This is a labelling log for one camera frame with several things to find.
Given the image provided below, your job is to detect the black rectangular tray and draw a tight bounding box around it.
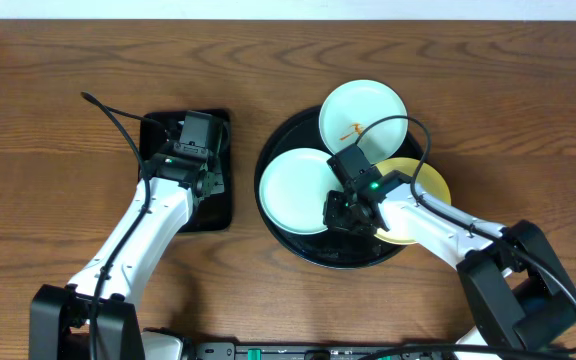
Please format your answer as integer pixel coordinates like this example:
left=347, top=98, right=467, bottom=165
left=139, top=109, right=233, bottom=232

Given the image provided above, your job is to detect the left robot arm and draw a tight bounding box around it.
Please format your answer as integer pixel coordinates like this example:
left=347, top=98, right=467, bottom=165
left=29, top=142, right=232, bottom=359

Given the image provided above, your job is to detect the round black serving tray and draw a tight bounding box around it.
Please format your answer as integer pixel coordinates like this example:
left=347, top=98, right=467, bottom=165
left=254, top=105, right=404, bottom=269

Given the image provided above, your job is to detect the light blue plate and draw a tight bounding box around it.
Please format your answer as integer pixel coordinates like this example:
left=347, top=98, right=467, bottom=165
left=318, top=80, right=408, bottom=164
left=258, top=148, right=342, bottom=235

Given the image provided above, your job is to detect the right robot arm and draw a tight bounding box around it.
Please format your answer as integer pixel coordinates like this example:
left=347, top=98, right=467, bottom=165
left=324, top=168, right=576, bottom=359

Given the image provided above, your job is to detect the yellow plate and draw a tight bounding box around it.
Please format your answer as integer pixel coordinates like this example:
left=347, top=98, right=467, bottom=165
left=375, top=157, right=452, bottom=245

